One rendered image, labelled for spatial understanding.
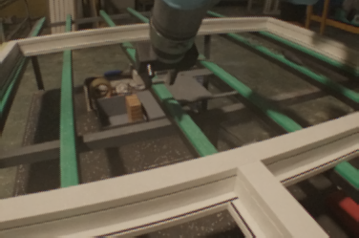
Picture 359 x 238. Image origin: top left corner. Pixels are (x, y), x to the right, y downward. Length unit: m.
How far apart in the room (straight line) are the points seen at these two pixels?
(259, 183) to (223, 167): 0.06
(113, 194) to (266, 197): 0.21
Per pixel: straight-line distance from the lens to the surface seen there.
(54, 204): 0.40
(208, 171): 0.41
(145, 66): 0.56
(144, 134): 0.70
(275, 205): 0.38
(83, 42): 1.32
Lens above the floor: 1.22
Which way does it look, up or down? 29 degrees down
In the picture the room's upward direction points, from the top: straight up
